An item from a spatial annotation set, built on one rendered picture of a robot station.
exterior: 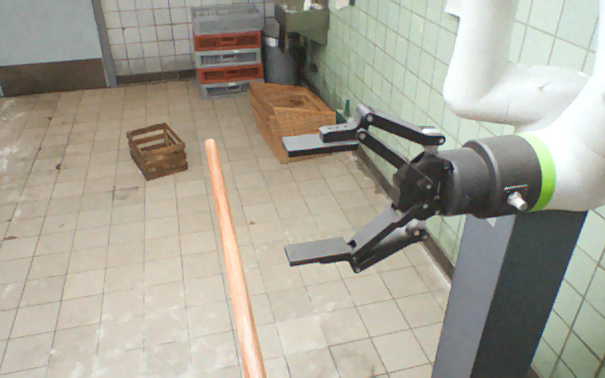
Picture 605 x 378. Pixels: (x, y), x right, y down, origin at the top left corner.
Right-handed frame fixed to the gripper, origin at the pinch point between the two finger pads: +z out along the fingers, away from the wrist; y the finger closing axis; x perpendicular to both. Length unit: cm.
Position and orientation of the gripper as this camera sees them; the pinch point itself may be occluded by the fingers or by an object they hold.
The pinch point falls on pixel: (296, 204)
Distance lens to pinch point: 52.3
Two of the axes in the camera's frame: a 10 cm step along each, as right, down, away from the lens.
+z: -9.7, 1.3, -2.0
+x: -2.4, -5.2, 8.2
